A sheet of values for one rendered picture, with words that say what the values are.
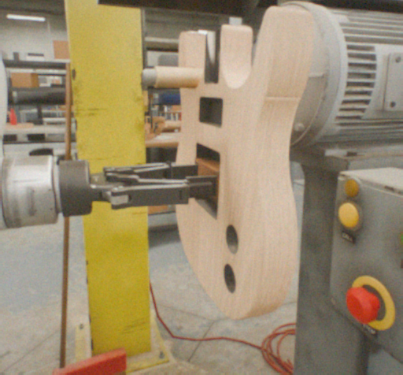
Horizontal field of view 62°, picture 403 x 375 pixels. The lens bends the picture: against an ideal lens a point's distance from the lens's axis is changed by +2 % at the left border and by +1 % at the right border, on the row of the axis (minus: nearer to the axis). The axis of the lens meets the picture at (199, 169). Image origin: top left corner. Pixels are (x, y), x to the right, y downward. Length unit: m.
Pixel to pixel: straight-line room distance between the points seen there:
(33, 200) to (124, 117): 1.02
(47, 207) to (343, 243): 0.38
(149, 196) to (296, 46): 0.24
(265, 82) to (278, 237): 0.17
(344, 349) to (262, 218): 0.52
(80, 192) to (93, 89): 1.00
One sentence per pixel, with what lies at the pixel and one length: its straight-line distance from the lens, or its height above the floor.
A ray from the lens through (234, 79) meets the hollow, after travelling 0.46.
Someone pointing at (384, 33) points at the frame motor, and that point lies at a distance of 0.66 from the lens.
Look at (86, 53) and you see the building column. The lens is 1.43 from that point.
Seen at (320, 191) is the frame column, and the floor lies 1.02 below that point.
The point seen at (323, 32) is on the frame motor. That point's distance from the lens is 0.57.
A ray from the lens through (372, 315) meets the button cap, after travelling 0.46.
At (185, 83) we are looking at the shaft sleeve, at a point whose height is 1.24.
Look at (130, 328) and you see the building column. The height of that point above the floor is 0.17.
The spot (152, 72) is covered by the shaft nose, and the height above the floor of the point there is 1.26.
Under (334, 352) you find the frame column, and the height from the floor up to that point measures 0.68.
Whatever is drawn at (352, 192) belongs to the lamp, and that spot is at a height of 1.10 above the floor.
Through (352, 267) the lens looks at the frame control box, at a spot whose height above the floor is 1.00.
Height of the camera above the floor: 1.21
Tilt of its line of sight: 12 degrees down
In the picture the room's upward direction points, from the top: straight up
